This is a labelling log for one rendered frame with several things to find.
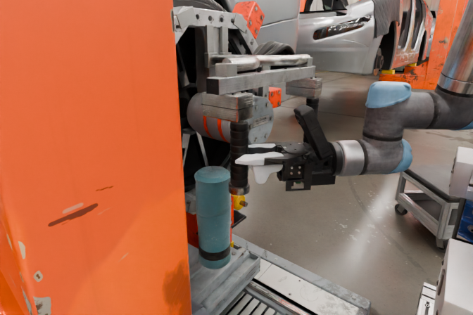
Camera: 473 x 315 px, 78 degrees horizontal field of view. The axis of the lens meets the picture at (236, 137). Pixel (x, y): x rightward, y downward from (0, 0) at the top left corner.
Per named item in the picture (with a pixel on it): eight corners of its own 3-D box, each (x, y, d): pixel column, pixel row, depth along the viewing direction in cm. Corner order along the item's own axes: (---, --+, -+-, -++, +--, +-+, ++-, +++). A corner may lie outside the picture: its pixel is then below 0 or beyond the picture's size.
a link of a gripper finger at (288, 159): (267, 169, 53) (310, 163, 56) (267, 161, 53) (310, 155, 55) (257, 159, 58) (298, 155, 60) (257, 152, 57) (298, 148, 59)
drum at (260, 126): (217, 129, 93) (216, 84, 89) (275, 142, 81) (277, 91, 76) (184, 139, 82) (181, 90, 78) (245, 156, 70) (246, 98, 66)
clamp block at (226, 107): (218, 112, 62) (217, 87, 60) (253, 118, 56) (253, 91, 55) (201, 116, 58) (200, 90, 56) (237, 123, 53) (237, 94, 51)
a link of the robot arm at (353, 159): (366, 146, 57) (346, 134, 64) (344, 148, 56) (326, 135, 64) (361, 181, 59) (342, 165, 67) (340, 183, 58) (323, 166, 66)
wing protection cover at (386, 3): (371, 39, 360) (376, -6, 344) (398, 39, 342) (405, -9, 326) (352, 38, 306) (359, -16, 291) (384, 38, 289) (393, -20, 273)
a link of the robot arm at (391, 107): (417, 80, 61) (407, 131, 64) (362, 80, 61) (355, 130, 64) (440, 85, 53) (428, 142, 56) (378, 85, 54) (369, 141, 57)
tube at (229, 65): (212, 67, 77) (212, 25, 74) (276, 72, 66) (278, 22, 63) (159, 72, 64) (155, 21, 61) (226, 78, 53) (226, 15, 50)
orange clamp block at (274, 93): (250, 107, 108) (264, 104, 114) (269, 110, 103) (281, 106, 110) (251, 88, 105) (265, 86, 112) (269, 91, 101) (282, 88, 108)
